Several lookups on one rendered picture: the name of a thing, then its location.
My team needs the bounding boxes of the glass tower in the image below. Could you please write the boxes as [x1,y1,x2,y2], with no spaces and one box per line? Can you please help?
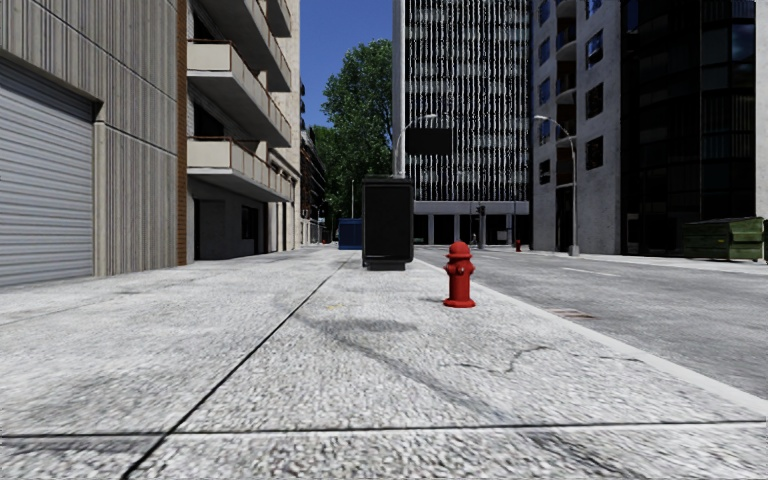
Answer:
[392,0,534,247]

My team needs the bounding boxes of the blue booth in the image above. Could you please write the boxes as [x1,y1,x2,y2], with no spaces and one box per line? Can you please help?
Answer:
[337,218,364,251]

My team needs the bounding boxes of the black bus shelter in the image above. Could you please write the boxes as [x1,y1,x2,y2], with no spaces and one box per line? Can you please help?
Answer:
[361,175,416,272]

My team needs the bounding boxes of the pale concrete balcony building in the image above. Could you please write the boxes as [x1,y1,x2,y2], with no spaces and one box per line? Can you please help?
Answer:
[185,0,302,262]

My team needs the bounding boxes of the trees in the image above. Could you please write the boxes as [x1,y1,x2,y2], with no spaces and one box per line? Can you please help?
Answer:
[312,38,394,236]

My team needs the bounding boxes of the grey street lamp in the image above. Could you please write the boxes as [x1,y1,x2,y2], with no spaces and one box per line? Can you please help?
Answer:
[392,113,439,179]
[533,114,581,258]

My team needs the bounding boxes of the green dumpster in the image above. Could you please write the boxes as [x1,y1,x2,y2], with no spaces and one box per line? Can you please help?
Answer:
[682,216,766,263]

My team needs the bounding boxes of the dark glass building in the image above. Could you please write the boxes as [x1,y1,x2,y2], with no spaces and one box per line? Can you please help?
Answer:
[619,0,758,257]

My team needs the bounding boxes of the ribbed pale concrete building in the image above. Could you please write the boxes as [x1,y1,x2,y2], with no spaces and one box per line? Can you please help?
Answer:
[0,0,189,289]

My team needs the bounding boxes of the grey concrete building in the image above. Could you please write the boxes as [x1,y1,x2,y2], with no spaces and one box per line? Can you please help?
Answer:
[530,0,623,256]

